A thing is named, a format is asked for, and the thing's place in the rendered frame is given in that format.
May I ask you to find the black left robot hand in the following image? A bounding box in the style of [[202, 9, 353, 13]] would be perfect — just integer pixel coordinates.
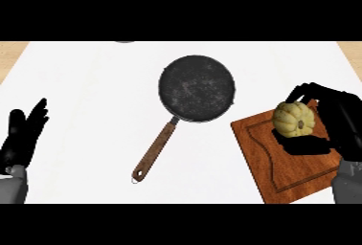
[[0, 98, 50, 169]]

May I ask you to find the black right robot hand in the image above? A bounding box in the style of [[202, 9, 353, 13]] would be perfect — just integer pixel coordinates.
[[275, 81, 362, 163]]

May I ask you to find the pale yellow squash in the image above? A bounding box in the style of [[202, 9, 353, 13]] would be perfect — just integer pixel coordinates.
[[272, 100, 316, 139]]

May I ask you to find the brown wooden cutting board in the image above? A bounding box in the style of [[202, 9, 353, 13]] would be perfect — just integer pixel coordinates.
[[229, 99, 346, 205]]

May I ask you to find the black pan with wooden handle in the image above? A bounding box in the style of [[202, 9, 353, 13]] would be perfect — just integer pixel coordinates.
[[130, 55, 238, 184]]

